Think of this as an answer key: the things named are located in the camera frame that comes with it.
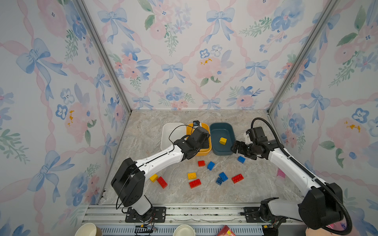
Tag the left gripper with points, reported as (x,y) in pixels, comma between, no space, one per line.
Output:
(205,144)

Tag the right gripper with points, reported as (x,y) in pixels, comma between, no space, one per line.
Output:
(241,144)

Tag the blue lego brick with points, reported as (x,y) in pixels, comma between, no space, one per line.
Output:
(210,165)
(241,159)
(223,176)

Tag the yellow lego brick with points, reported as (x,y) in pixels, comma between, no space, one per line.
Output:
(153,178)
(223,141)
(192,176)

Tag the dark teal plastic container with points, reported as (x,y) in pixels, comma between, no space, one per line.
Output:
(218,130)

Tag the white plastic container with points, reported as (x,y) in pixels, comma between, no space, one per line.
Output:
(170,133)

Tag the yellow plastic container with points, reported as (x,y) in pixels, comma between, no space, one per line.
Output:
(207,146)

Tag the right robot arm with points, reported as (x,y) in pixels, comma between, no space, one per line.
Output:
(322,206)

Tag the small red lego brick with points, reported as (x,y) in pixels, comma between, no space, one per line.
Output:
(201,163)

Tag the red lego brick right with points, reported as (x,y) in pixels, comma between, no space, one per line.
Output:
(237,178)

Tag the long red lego centre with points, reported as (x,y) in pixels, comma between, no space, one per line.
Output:
(195,183)

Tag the small dark blue lego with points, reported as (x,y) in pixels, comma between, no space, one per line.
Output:
(219,181)

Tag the red lego brick left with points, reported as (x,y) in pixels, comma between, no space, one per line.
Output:
(162,182)

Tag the red packet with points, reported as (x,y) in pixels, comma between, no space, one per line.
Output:
(226,231)

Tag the white bowl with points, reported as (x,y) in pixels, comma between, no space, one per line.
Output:
(184,230)

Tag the beige paper cup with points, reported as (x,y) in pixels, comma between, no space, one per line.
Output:
(89,229)

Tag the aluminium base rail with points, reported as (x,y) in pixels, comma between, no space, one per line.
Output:
(205,219)

